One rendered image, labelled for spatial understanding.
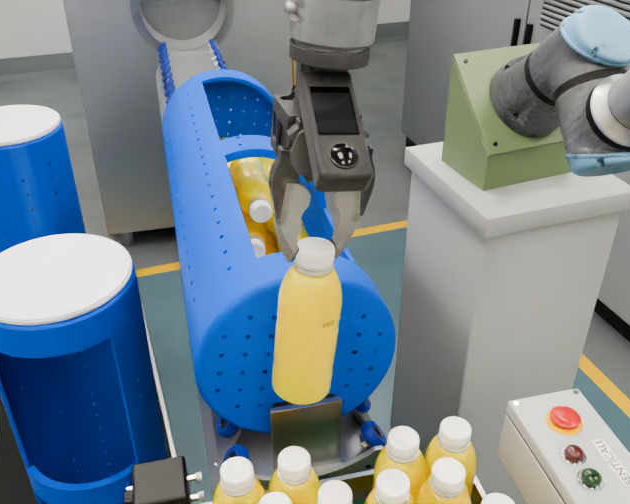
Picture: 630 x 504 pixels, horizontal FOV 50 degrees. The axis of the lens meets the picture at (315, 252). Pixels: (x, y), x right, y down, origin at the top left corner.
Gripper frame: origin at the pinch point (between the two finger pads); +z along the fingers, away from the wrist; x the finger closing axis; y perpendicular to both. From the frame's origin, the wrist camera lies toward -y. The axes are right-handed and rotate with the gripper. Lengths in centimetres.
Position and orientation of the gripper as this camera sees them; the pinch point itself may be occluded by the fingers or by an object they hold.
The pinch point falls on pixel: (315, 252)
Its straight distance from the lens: 67.7
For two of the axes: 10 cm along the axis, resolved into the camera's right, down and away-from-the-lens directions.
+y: -2.8, -5.1, 8.2
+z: -1.0, 8.6, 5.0
